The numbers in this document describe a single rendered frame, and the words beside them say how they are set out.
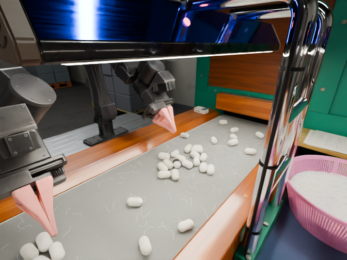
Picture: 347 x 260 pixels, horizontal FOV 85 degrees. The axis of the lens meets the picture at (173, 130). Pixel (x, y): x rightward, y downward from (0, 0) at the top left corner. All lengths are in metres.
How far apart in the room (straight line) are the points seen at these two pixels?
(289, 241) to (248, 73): 0.62
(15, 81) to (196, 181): 0.40
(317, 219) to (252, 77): 0.57
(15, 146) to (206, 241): 0.30
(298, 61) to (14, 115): 0.33
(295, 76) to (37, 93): 0.33
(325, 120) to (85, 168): 0.78
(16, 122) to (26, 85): 0.07
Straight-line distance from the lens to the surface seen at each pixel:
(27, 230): 0.48
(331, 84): 0.82
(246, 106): 0.83
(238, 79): 0.91
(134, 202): 0.43
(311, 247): 0.54
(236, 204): 0.43
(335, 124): 0.85
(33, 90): 0.33
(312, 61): 0.40
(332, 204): 0.57
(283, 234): 0.53
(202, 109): 0.89
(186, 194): 0.47
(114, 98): 3.17
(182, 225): 0.39
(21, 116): 0.29
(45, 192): 0.33
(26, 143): 0.28
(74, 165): 0.57
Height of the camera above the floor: 1.05
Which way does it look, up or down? 24 degrees down
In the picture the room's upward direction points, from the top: straight up
